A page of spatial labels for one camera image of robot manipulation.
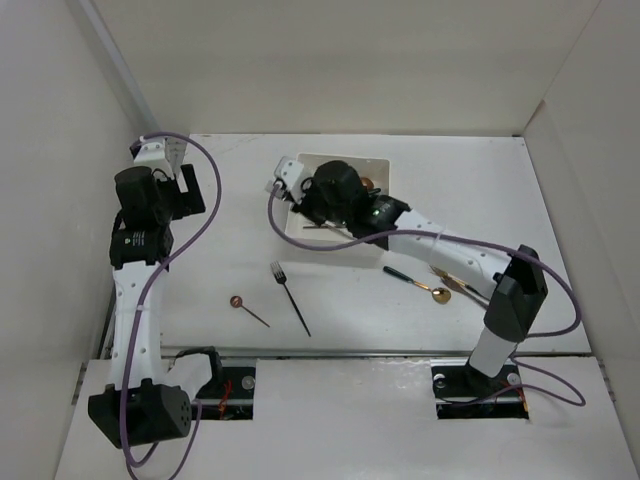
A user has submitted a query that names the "large copper spoon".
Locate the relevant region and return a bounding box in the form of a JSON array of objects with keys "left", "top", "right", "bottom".
[{"left": 360, "top": 177, "right": 374, "bottom": 191}]

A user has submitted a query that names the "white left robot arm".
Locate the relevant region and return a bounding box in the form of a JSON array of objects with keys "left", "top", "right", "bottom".
[{"left": 88, "top": 164, "right": 224, "bottom": 449}]

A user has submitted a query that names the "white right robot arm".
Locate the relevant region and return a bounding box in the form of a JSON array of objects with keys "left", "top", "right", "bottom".
[{"left": 279, "top": 160, "right": 548, "bottom": 394}]

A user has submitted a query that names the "white far plastic container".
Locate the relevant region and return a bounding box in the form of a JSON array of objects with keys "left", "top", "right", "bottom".
[{"left": 296, "top": 153, "right": 390, "bottom": 194}]

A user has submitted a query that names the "white plastic container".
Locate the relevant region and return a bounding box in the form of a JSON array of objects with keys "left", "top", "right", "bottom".
[
  {"left": 283, "top": 210, "right": 384, "bottom": 268},
  {"left": 296, "top": 153, "right": 390, "bottom": 194}
]

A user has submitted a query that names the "white near plastic container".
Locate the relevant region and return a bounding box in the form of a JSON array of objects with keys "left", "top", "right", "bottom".
[{"left": 283, "top": 210, "right": 384, "bottom": 268}]

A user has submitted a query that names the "black fork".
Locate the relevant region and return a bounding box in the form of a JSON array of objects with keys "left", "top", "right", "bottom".
[{"left": 270, "top": 262, "right": 311, "bottom": 337}]

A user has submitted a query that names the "small copper spoon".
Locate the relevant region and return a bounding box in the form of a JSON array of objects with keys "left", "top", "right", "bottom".
[{"left": 229, "top": 295, "right": 270, "bottom": 328}]

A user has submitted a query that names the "copper knife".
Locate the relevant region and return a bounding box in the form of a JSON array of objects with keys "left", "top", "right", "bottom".
[{"left": 442, "top": 280, "right": 488, "bottom": 310}]

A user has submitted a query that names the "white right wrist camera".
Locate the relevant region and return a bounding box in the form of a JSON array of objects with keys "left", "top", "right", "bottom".
[{"left": 265, "top": 157, "right": 313, "bottom": 204}]

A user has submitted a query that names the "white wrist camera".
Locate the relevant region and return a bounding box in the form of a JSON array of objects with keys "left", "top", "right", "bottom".
[
  {"left": 130, "top": 137, "right": 186, "bottom": 191},
  {"left": 265, "top": 157, "right": 313, "bottom": 204}
]

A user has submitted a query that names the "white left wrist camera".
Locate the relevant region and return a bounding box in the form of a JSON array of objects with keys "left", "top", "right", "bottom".
[{"left": 130, "top": 137, "right": 186, "bottom": 191}]

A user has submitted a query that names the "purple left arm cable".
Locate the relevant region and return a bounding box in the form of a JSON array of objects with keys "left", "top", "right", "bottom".
[{"left": 117, "top": 131, "right": 224, "bottom": 480}]

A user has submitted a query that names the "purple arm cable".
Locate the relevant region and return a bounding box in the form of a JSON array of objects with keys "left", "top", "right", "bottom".
[
  {"left": 117, "top": 131, "right": 224, "bottom": 480},
  {"left": 268, "top": 189, "right": 587, "bottom": 407}
]

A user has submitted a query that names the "gold fork green handle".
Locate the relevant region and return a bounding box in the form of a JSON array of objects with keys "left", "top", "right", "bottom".
[{"left": 430, "top": 266, "right": 476, "bottom": 293}]

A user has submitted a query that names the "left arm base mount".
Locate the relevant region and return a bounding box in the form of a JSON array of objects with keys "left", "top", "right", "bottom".
[{"left": 160, "top": 355, "right": 256, "bottom": 421}]

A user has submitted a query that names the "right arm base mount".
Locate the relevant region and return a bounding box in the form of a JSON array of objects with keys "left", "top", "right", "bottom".
[{"left": 431, "top": 363, "right": 529, "bottom": 420}]

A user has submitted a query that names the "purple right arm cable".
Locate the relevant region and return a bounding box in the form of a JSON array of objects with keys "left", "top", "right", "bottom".
[{"left": 268, "top": 189, "right": 587, "bottom": 407}]

